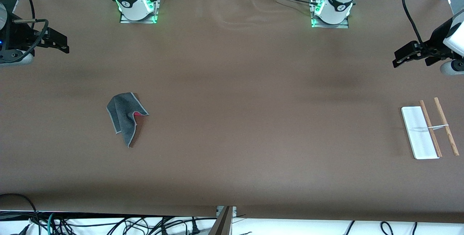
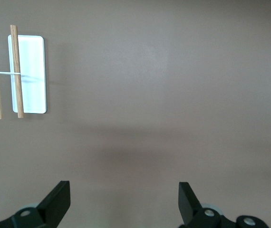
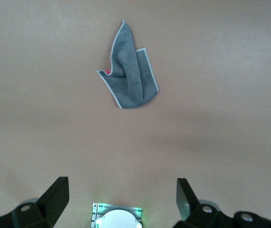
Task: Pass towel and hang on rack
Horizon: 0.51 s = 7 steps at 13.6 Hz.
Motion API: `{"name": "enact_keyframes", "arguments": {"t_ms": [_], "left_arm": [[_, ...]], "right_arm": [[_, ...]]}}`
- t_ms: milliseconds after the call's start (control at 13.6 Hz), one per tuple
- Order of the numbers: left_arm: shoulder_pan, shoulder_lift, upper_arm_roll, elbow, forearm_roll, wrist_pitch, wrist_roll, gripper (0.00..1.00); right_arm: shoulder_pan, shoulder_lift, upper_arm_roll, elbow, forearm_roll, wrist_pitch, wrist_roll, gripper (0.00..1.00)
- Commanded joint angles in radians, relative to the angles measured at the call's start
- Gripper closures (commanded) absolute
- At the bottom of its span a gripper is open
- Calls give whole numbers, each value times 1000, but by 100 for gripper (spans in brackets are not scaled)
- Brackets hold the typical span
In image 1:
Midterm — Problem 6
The grey towel with pink side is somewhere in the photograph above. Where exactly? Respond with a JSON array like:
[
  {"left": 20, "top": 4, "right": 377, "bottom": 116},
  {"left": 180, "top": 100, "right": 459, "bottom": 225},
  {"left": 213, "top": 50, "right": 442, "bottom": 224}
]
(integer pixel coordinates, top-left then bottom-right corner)
[{"left": 107, "top": 92, "right": 149, "bottom": 148}]

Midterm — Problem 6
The brown table cover sheet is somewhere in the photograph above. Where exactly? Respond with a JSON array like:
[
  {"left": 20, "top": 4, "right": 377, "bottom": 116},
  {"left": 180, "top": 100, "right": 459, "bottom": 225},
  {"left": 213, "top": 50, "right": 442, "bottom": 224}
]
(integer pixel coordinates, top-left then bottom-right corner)
[{"left": 0, "top": 0, "right": 464, "bottom": 224}]

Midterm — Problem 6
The white rack base plate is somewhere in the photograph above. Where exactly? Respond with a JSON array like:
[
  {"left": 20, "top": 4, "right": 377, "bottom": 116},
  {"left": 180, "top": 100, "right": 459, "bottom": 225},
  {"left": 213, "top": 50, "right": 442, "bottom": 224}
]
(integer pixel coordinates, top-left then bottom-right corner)
[{"left": 401, "top": 106, "right": 440, "bottom": 160}]

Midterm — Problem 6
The thick black cable loop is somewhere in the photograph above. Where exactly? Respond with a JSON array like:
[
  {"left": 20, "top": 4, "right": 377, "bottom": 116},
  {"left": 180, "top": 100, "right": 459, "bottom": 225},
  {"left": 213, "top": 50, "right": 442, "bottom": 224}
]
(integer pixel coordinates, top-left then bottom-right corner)
[{"left": 0, "top": 193, "right": 40, "bottom": 235}]

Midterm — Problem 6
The teal cable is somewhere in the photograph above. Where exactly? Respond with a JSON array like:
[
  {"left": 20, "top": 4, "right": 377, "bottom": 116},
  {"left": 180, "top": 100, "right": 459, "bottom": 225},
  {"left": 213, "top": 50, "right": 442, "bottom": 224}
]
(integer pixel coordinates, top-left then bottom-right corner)
[{"left": 46, "top": 213, "right": 56, "bottom": 235}]

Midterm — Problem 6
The black power plug cable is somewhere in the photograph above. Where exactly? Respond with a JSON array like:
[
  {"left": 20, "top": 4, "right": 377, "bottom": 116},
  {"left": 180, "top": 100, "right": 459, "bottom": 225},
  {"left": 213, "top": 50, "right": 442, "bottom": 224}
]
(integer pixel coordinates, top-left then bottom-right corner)
[{"left": 188, "top": 218, "right": 203, "bottom": 235}]

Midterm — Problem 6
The metal camera pole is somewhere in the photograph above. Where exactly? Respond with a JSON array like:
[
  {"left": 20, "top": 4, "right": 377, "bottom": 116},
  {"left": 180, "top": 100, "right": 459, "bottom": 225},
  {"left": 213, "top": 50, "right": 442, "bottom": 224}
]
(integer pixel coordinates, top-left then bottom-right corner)
[{"left": 208, "top": 206, "right": 237, "bottom": 235}]

